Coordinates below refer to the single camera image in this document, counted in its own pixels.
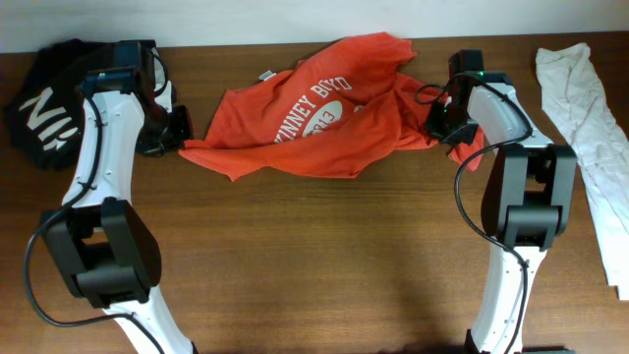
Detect red soccer t-shirt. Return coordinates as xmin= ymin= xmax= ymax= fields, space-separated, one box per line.
xmin=177 ymin=31 xmax=486 ymax=182

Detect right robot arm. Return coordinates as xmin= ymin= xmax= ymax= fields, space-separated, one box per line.
xmin=426 ymin=49 xmax=577 ymax=354

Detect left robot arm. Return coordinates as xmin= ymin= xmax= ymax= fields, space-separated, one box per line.
xmin=27 ymin=40 xmax=197 ymax=353

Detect black folded shirt white letters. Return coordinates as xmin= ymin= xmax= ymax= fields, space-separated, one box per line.
xmin=4 ymin=38 xmax=113 ymax=170

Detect white crumpled garment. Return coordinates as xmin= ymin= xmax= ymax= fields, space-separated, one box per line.
xmin=535 ymin=43 xmax=628 ymax=301

